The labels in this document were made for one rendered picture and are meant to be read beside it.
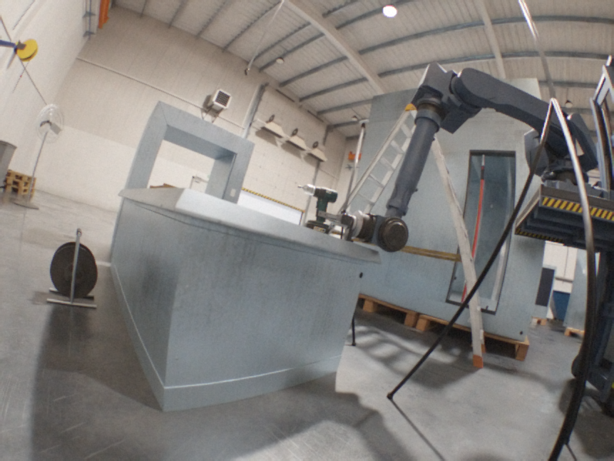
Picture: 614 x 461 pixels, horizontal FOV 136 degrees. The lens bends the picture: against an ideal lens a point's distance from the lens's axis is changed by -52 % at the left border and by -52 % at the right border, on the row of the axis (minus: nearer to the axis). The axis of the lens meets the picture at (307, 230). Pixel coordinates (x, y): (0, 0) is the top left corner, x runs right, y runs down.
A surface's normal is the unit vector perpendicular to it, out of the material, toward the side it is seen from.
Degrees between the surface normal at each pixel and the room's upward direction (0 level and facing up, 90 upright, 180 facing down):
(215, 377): 90
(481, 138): 90
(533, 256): 90
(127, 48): 90
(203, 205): 67
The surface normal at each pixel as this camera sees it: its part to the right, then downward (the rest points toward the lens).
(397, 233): 0.20, 0.05
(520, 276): -0.69, -0.22
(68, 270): 0.76, 0.15
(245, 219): 0.76, -0.25
